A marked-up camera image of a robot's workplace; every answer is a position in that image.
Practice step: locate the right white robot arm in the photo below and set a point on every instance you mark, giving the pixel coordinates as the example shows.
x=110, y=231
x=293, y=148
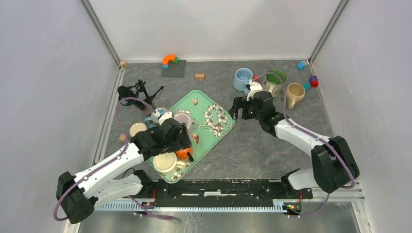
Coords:
x=333, y=164

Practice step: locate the mauve mug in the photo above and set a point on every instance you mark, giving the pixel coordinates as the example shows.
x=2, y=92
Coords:
x=184, y=118

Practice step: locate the cream paisley mug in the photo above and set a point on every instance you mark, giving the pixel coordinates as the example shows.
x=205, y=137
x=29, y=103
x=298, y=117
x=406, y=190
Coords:
x=137, y=127

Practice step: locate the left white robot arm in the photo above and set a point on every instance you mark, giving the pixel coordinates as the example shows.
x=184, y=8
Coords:
x=78, y=195

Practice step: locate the light blue ribbed mug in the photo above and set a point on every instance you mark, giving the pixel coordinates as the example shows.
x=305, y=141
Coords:
x=241, y=79

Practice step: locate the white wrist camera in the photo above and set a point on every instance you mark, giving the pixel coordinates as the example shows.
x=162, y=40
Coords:
x=163, y=116
x=253, y=88

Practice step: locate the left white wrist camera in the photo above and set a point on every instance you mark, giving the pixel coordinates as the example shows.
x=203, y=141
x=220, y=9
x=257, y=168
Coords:
x=163, y=116

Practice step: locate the floral cream mug green inside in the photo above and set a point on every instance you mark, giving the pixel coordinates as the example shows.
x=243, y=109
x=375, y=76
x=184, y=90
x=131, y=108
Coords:
x=273, y=82

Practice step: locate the orange mug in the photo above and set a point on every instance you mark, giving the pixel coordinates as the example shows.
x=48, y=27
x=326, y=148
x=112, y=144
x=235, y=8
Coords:
x=185, y=154

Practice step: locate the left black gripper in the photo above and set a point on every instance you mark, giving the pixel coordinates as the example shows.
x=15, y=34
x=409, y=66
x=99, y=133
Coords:
x=182, y=142

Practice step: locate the orange curved block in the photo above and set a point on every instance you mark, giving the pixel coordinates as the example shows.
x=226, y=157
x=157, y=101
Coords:
x=169, y=59

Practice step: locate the brown wooden block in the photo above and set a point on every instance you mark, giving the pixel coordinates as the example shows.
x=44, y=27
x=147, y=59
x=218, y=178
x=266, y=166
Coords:
x=200, y=76

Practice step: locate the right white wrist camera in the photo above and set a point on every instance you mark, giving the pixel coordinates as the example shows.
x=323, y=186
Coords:
x=253, y=88

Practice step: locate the black mounting base rail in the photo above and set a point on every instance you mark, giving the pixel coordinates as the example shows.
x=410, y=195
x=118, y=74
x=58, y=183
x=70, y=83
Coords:
x=221, y=193

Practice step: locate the blue block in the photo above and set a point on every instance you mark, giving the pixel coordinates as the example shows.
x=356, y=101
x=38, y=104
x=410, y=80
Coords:
x=302, y=64

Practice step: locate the purple red block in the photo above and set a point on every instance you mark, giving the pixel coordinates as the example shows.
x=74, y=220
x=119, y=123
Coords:
x=313, y=81

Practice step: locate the teal block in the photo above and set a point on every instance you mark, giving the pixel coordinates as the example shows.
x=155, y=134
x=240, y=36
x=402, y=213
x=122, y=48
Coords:
x=307, y=86

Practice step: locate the tan ceramic mug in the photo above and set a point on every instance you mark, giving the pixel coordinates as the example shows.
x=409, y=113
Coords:
x=293, y=94

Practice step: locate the grey lego baseplate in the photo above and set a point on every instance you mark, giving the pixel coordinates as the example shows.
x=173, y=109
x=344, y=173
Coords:
x=176, y=70

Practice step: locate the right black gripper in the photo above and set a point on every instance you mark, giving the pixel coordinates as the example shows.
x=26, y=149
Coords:
x=240, y=102

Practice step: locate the green floral tray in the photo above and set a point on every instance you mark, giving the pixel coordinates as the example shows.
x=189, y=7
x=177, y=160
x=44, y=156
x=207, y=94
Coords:
x=209, y=123

